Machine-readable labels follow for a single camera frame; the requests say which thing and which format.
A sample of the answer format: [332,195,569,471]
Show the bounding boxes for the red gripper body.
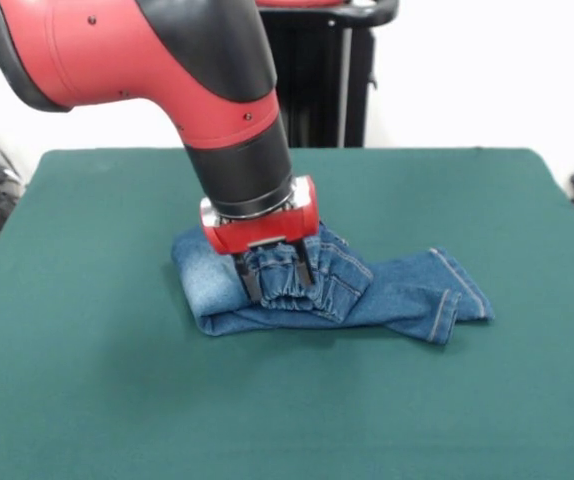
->
[199,175,321,257]

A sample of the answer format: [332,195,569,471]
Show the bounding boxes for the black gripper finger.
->
[291,239,316,288]
[233,251,264,302]

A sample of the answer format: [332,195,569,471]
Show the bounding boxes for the blue denim jeans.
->
[171,218,496,348]

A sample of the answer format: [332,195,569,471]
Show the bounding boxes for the dark green table cloth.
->
[0,146,574,480]

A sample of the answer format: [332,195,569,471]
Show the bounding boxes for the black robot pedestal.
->
[255,0,401,149]

